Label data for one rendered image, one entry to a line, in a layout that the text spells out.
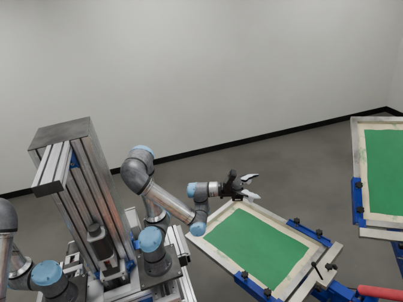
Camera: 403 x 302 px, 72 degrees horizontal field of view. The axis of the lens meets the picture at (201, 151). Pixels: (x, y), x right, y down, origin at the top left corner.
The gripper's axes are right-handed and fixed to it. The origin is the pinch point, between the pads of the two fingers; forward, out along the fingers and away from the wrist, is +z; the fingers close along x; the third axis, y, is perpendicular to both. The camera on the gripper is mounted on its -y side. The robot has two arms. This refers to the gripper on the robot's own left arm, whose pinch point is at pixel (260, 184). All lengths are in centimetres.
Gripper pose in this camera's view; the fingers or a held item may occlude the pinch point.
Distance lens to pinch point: 135.1
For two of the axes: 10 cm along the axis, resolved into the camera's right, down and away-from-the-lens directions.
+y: 1.5, 7.7, 6.2
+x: -0.9, 6.3, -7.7
